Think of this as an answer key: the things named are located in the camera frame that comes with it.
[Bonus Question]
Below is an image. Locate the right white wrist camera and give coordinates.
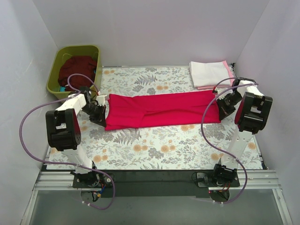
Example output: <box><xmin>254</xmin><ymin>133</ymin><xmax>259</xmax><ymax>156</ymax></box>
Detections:
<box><xmin>212</xmin><ymin>88</ymin><xmax>226</xmax><ymax>96</ymax></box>

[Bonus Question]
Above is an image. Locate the floral patterned table mat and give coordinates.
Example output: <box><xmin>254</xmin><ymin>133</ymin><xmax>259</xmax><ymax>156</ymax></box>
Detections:
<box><xmin>46</xmin><ymin>66</ymin><xmax>262</xmax><ymax>171</ymax></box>

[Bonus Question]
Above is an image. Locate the olive green plastic bin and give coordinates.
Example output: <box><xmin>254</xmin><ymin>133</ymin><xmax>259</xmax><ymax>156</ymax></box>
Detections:
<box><xmin>46</xmin><ymin>45</ymin><xmax>102</xmax><ymax>99</ymax></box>

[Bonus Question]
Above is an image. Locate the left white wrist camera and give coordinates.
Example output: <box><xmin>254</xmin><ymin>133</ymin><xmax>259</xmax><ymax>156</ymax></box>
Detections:
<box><xmin>96</xmin><ymin>95</ymin><xmax>108</xmax><ymax>106</ymax></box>

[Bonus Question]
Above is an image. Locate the dark maroon t shirt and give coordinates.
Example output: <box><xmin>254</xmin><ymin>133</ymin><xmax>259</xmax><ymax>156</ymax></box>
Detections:
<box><xmin>58</xmin><ymin>56</ymin><xmax>97</xmax><ymax>91</ymax></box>

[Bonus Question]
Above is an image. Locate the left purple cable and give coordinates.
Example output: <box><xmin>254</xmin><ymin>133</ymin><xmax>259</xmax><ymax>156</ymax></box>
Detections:
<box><xmin>20</xmin><ymin>74</ymin><xmax>117</xmax><ymax>210</ymax></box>

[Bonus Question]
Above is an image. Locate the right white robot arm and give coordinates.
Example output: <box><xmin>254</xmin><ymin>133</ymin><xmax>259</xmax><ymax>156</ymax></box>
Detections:
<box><xmin>212</xmin><ymin>77</ymin><xmax>273</xmax><ymax>186</ymax></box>

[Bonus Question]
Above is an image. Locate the folded white t shirt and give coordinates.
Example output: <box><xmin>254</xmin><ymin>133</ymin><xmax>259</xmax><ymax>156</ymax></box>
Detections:
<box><xmin>189</xmin><ymin>60</ymin><xmax>233</xmax><ymax>90</ymax></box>

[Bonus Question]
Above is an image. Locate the folded pink t shirt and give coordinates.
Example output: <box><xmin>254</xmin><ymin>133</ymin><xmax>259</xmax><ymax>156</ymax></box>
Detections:
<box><xmin>196</xmin><ymin>61</ymin><xmax>234</xmax><ymax>90</ymax></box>

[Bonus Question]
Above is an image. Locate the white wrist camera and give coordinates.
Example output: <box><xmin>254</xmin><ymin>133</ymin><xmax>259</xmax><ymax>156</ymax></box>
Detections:
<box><xmin>212</xmin><ymin>88</ymin><xmax>226</xmax><ymax>96</ymax></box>
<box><xmin>96</xmin><ymin>95</ymin><xmax>108</xmax><ymax>106</ymax></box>

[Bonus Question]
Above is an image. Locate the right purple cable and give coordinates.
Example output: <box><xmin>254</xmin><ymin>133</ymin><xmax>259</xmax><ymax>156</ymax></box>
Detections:
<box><xmin>200</xmin><ymin>76</ymin><xmax>260</xmax><ymax>205</ymax></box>

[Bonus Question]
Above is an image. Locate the bright red t shirt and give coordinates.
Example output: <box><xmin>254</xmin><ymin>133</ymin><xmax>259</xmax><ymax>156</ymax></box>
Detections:
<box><xmin>105</xmin><ymin>91</ymin><xmax>220</xmax><ymax>131</ymax></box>

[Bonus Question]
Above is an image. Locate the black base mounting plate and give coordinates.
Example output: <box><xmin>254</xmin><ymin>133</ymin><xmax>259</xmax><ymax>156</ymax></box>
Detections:
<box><xmin>71</xmin><ymin>170</ymin><xmax>240</xmax><ymax>198</ymax></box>

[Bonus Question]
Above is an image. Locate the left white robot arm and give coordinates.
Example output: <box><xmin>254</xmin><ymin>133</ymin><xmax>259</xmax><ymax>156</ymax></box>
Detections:
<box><xmin>45</xmin><ymin>86</ymin><xmax>106</xmax><ymax>188</ymax></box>

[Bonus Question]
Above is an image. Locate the aluminium frame rail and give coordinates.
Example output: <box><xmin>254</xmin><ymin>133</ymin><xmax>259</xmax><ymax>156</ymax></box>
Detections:
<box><xmin>34</xmin><ymin>170</ymin><xmax>282</xmax><ymax>190</ymax></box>

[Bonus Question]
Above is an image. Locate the teal cloth in bin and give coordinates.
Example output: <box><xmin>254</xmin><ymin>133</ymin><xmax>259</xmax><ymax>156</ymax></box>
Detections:
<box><xmin>60</xmin><ymin>86</ymin><xmax>66</xmax><ymax>92</ymax></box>

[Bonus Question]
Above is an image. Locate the purple cable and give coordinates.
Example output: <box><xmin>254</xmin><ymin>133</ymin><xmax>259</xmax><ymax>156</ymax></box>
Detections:
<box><xmin>200</xmin><ymin>76</ymin><xmax>260</xmax><ymax>205</ymax></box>
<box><xmin>20</xmin><ymin>74</ymin><xmax>117</xmax><ymax>210</ymax></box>

